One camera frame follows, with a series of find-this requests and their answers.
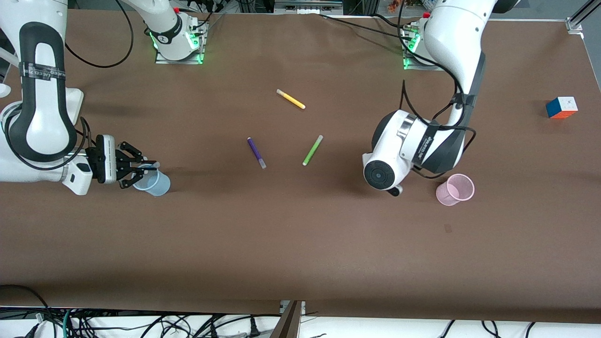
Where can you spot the green marker with clear cap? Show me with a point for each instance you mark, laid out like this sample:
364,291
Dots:
312,150

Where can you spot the white plastic stand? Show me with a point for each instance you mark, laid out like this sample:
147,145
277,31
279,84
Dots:
75,105

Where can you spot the black power plug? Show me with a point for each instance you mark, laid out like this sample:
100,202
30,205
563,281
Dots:
254,328

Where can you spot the purple marker with clear cap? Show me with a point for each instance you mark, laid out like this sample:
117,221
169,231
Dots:
256,152

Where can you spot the translucent blue plastic cup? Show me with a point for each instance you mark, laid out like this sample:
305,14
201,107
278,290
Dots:
157,185

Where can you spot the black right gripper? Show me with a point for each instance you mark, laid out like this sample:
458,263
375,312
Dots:
123,165

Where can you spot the translucent pink plastic cup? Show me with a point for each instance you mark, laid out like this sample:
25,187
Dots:
450,195

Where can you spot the grey metal box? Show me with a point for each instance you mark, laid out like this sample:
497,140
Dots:
307,5

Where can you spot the silver metal bracket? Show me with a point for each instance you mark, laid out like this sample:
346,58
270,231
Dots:
283,306

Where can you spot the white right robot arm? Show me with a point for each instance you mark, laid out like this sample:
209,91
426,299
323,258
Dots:
42,126

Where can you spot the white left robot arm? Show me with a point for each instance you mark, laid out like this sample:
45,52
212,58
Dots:
450,37

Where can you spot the multicoloured puzzle cube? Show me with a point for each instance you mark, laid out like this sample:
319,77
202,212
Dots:
562,108

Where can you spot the yellow marker with clear cap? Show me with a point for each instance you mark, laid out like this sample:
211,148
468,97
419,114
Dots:
291,99

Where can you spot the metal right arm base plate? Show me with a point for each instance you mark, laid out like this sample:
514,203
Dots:
199,54

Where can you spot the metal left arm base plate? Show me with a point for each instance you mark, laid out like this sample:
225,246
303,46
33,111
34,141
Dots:
407,65

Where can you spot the aluminium frame profile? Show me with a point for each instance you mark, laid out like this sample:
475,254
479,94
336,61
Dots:
575,24

